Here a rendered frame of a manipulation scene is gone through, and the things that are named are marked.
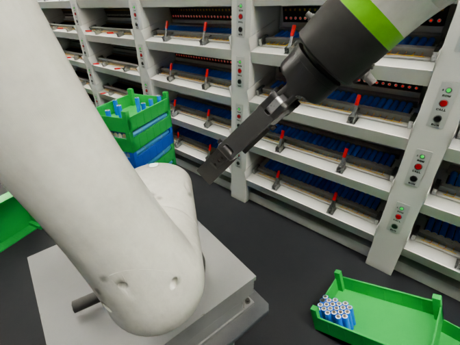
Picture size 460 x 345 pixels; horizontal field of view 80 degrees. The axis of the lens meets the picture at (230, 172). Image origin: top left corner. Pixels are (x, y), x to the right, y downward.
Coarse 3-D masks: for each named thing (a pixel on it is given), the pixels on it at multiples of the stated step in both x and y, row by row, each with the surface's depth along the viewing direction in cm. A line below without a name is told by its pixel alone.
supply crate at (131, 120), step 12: (132, 96) 125; (144, 96) 125; (156, 96) 123; (168, 96) 121; (108, 108) 115; (132, 108) 124; (156, 108) 114; (168, 108) 123; (108, 120) 100; (120, 120) 98; (132, 120) 100; (144, 120) 107
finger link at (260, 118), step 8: (272, 96) 32; (264, 104) 33; (256, 112) 33; (264, 112) 33; (272, 112) 33; (280, 112) 33; (248, 120) 34; (256, 120) 34; (264, 120) 33; (272, 120) 34; (240, 128) 34; (248, 128) 34; (256, 128) 34; (264, 128) 34; (232, 136) 34; (240, 136) 34; (248, 136) 34; (256, 136) 34; (224, 144) 34; (232, 144) 34; (240, 144) 34
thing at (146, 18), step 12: (132, 0) 140; (132, 12) 144; (144, 12) 141; (156, 12) 146; (168, 12) 151; (132, 24) 147; (144, 24) 143; (144, 48) 148; (144, 60) 152; (156, 60) 155; (144, 72) 157
